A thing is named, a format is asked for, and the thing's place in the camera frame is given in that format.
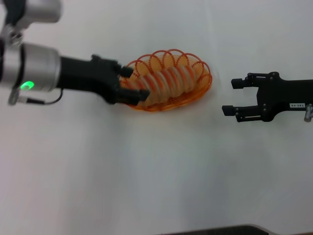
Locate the orange white striped bread roll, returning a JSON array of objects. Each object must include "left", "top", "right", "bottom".
[{"left": 127, "top": 64, "right": 199, "bottom": 107}]

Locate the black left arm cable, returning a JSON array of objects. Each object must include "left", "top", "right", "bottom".
[{"left": 18, "top": 88, "right": 64, "bottom": 105}]

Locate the dark robot torso edge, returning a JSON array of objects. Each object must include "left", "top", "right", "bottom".
[{"left": 168, "top": 224, "right": 276, "bottom": 235}]

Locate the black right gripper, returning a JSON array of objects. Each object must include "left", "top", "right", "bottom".
[{"left": 222, "top": 71, "right": 313, "bottom": 123}]

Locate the orange woven plastic basket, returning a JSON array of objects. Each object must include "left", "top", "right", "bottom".
[{"left": 119, "top": 48, "right": 213, "bottom": 113}]

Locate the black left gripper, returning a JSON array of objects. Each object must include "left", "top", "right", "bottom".
[{"left": 58, "top": 54, "right": 151, "bottom": 105}]

